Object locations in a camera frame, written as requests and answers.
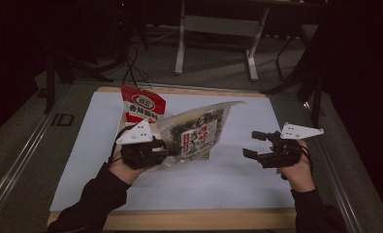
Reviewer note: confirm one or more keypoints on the grey metal floor rail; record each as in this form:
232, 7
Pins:
337, 181
21, 161

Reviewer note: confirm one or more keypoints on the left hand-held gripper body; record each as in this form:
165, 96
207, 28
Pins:
140, 152

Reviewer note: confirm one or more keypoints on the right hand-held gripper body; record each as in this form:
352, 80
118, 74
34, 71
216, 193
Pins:
287, 149

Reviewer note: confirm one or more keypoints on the red seasoning packet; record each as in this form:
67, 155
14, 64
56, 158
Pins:
142, 103

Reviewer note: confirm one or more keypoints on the clear seaweed packet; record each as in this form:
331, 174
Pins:
195, 132

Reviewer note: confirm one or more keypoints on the black chair frame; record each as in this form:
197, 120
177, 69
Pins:
308, 74

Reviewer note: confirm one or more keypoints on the person's right hand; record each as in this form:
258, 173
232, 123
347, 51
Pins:
297, 176

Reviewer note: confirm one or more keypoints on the person's left hand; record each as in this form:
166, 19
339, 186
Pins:
127, 173

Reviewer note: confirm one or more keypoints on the black metal stand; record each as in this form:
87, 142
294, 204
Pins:
51, 84

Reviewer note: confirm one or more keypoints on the pale blue table mat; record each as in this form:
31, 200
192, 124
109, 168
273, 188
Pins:
211, 184

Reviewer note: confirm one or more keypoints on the white metal stand frame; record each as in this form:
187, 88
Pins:
223, 27

